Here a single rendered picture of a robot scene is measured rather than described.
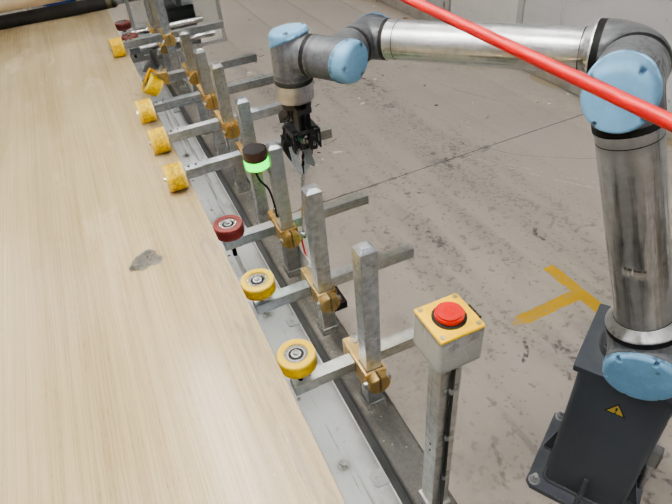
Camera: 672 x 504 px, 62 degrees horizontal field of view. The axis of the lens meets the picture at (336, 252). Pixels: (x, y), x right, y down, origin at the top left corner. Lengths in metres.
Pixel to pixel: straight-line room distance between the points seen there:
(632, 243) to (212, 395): 0.83
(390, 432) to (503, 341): 1.20
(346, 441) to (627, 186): 0.80
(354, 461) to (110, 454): 0.52
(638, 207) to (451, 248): 1.75
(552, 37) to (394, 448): 0.87
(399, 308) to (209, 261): 1.24
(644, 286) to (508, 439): 1.05
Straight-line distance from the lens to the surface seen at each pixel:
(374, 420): 1.29
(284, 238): 1.50
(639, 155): 1.07
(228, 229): 1.49
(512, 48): 0.40
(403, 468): 1.23
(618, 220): 1.14
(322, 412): 1.41
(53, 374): 1.30
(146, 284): 1.41
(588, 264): 2.83
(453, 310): 0.77
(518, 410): 2.20
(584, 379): 1.62
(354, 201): 1.62
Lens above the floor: 1.78
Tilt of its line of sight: 40 degrees down
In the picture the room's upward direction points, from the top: 6 degrees counter-clockwise
